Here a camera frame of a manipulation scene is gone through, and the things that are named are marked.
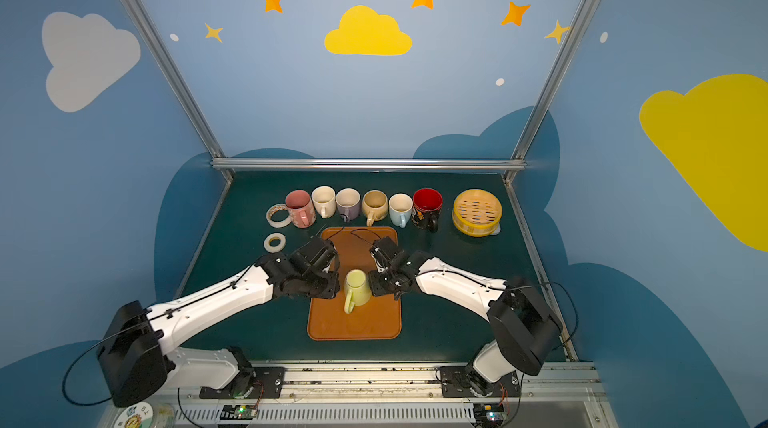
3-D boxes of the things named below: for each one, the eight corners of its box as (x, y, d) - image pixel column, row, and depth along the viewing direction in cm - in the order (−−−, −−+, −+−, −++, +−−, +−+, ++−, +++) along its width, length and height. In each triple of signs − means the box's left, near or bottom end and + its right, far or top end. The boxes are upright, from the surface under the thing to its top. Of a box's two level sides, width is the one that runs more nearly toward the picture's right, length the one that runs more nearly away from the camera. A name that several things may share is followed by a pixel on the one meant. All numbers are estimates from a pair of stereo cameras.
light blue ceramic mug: (388, 233, 104) (389, 218, 97) (388, 208, 111) (388, 193, 104) (411, 233, 104) (413, 219, 97) (410, 208, 111) (412, 193, 105)
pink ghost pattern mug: (288, 235, 105) (279, 216, 96) (295, 209, 112) (287, 189, 103) (313, 236, 105) (306, 217, 96) (318, 209, 112) (312, 189, 104)
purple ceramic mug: (336, 225, 109) (333, 209, 102) (339, 204, 115) (336, 188, 108) (359, 225, 109) (358, 210, 102) (361, 204, 115) (360, 188, 108)
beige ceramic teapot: (362, 228, 106) (361, 215, 100) (364, 202, 113) (363, 189, 107) (387, 228, 106) (387, 216, 100) (387, 202, 113) (387, 189, 108)
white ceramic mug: (313, 225, 107) (308, 209, 100) (317, 202, 115) (313, 185, 107) (334, 225, 108) (331, 209, 100) (338, 202, 115) (335, 185, 107)
